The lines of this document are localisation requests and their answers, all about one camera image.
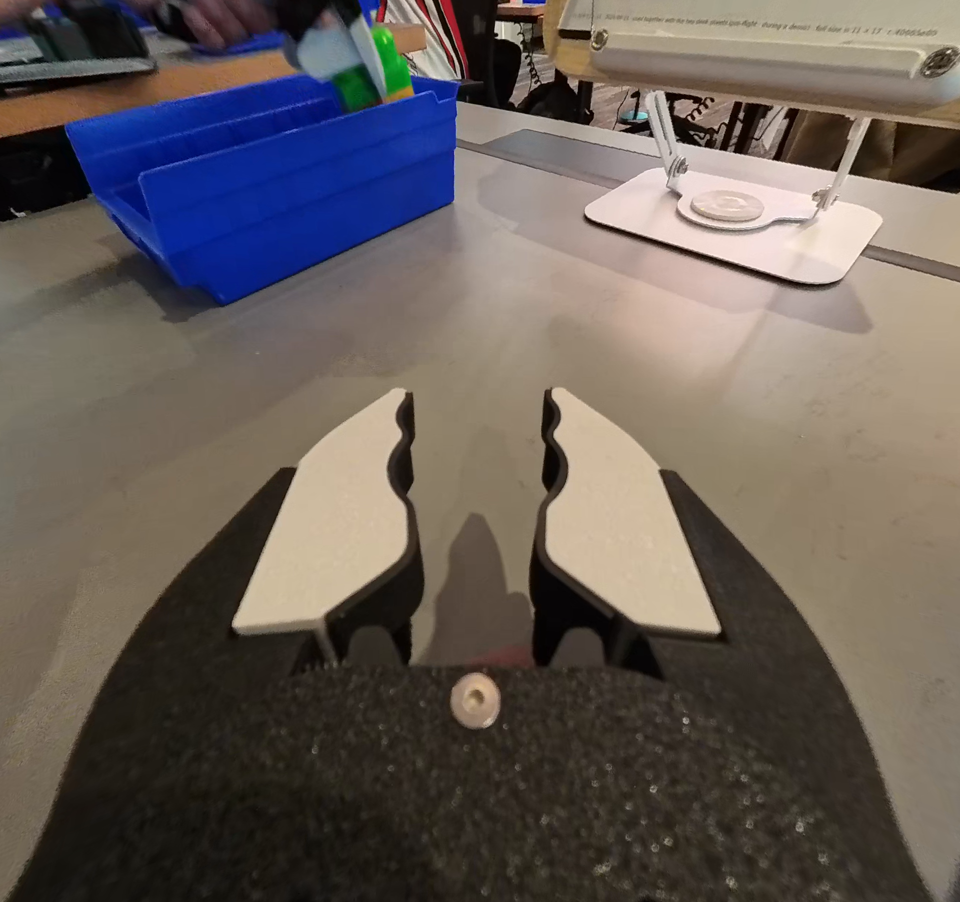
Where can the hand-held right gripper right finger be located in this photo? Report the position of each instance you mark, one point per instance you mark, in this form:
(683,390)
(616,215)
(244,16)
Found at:
(626,542)

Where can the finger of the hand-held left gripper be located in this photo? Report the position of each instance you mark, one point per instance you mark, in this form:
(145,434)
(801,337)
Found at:
(330,55)
(373,55)

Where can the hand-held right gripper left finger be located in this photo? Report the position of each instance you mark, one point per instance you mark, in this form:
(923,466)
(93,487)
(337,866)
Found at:
(330,542)

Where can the green mega block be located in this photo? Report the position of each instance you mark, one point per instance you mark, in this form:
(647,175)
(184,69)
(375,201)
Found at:
(394,62)

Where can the yellow mega block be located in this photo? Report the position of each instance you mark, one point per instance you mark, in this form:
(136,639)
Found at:
(401,92)

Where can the wooden table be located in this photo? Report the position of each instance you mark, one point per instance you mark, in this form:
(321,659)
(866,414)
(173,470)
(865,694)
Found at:
(90,96)

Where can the black charger case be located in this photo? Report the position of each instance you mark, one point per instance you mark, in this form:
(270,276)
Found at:
(75,47)

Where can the instruction board on white stand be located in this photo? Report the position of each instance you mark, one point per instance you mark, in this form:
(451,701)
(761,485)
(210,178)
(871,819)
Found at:
(750,55)

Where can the tan curtain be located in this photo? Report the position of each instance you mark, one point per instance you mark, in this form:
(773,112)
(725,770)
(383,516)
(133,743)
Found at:
(900,152)

